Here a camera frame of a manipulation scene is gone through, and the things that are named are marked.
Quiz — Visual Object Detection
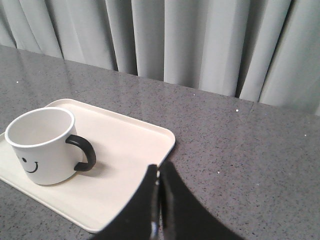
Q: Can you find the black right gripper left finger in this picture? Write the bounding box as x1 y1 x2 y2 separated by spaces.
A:
92 164 159 240

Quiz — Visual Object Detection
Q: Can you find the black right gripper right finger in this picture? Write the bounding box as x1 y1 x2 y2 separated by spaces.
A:
160 161 241 240

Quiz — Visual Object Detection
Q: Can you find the white smiley mug black handle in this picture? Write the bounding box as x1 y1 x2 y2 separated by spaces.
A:
4 107 97 185

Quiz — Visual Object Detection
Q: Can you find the grey pleated curtain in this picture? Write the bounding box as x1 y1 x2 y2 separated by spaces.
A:
0 0 320 115

